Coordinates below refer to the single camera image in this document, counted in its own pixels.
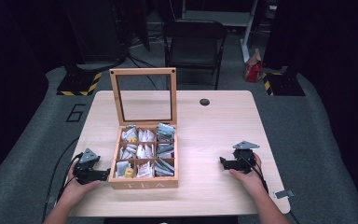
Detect person's right hand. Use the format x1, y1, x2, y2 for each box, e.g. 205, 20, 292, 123
228, 152, 269, 196

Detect striped black stand base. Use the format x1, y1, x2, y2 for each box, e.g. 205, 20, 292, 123
56, 63, 103, 97
262, 66, 306, 97

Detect black folding chair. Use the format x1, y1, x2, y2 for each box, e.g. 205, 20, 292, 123
162, 19, 228, 91

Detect grey metal clip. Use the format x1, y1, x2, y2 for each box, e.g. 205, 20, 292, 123
274, 189, 296, 200

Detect wooden tea box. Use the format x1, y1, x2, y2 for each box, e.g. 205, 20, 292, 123
107, 67, 180, 190

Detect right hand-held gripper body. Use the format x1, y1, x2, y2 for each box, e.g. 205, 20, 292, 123
232, 140, 261, 175

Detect person's left hand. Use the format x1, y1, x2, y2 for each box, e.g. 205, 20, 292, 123
56, 161, 102, 208

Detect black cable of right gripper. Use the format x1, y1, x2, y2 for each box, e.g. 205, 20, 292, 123
241, 154, 301, 224

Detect assorted tea bags group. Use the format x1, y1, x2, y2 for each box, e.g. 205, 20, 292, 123
115, 122, 176, 179

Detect red paper bag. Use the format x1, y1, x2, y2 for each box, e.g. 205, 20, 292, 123
244, 48, 264, 84

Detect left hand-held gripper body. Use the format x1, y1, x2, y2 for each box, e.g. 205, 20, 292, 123
73, 147, 102, 185

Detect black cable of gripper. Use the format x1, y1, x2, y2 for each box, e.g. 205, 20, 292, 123
41, 136, 85, 222
241, 154, 301, 224

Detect black floor cables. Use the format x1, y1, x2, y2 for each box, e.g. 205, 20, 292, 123
125, 29, 172, 91

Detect black cabinet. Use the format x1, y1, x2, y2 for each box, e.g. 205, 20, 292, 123
62, 0, 130, 64

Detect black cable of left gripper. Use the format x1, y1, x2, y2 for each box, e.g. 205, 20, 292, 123
41, 136, 85, 222

